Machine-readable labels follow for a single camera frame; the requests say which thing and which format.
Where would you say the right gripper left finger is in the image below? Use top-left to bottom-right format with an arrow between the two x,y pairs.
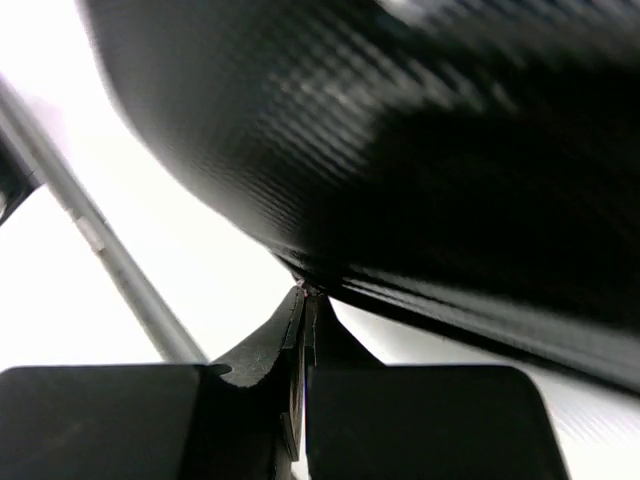
207,286 -> 306,479

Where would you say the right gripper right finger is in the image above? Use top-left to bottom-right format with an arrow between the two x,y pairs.
304,294 -> 384,369

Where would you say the black hard-shell suitcase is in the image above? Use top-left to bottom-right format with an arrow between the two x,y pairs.
84,1 -> 639,390

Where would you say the aluminium table edge rail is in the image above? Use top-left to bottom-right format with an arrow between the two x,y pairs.
1,80 -> 209,364

